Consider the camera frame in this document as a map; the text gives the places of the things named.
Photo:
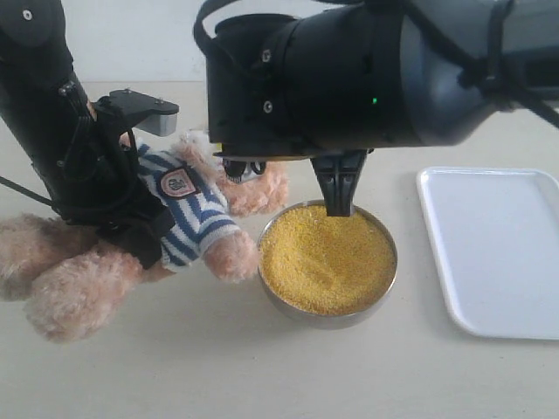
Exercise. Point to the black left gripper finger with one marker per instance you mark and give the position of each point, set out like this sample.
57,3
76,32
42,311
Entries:
139,233

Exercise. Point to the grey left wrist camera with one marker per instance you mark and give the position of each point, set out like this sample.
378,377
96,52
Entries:
122,110

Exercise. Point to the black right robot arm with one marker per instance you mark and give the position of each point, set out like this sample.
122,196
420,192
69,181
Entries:
444,67

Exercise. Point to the yellow millet grains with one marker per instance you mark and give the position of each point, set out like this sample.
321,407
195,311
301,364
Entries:
327,262

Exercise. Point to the steel bowl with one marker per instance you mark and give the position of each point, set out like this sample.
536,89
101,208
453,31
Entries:
327,316

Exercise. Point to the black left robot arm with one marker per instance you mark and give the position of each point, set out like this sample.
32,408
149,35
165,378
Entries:
34,52

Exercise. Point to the tan teddy bear striped sweater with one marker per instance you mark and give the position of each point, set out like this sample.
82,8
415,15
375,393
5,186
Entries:
72,282

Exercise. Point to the white plastic tray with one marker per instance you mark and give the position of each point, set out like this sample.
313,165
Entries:
494,238

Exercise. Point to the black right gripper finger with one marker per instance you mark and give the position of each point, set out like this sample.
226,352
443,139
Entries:
338,176

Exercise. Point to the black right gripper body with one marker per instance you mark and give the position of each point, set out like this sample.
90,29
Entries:
292,88

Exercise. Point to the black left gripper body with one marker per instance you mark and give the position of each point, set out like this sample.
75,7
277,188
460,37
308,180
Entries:
90,174

